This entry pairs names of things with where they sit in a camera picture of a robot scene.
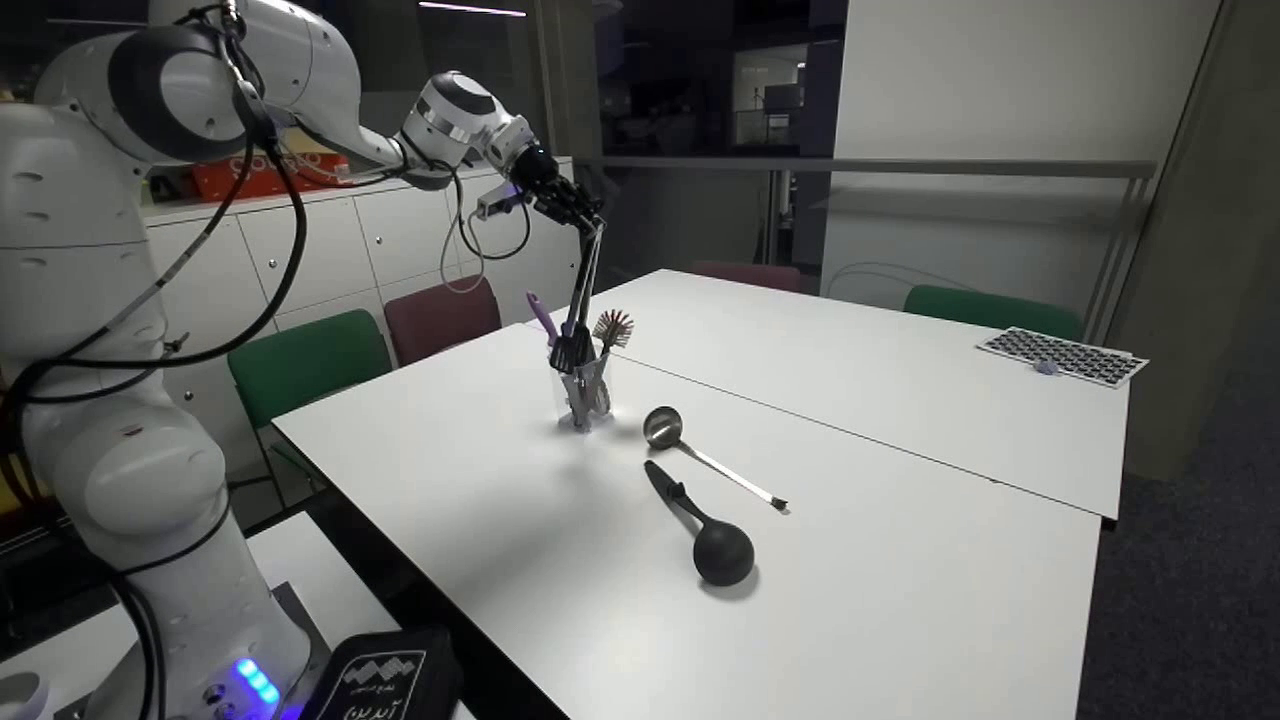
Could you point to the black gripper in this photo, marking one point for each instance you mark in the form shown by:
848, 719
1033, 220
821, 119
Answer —
540, 174

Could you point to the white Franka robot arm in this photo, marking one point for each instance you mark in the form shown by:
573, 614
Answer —
105, 265

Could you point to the clear cutlery holder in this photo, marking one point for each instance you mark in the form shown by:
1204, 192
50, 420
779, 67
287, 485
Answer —
581, 396

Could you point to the purple utensil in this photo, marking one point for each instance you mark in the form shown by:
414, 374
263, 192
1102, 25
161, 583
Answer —
540, 320

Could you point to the reddish brown brush utensil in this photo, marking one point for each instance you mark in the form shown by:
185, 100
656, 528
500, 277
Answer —
615, 325

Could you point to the red chair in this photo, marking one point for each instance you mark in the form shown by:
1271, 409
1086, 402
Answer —
442, 319
747, 273

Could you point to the small metal strainer spoon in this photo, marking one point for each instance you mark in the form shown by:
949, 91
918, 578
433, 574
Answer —
663, 425

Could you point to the grey metal railing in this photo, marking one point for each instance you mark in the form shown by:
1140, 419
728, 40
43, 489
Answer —
866, 166

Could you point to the green chair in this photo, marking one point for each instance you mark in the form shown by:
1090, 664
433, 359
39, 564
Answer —
312, 361
995, 310

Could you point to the orange items on cabinet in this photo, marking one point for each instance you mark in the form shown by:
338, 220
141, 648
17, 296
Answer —
227, 179

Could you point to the black ladle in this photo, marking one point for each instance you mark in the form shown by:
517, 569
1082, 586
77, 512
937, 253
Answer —
723, 555

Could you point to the black control box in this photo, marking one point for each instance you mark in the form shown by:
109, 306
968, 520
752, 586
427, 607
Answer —
382, 681

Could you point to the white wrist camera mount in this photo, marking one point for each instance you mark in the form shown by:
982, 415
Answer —
500, 201

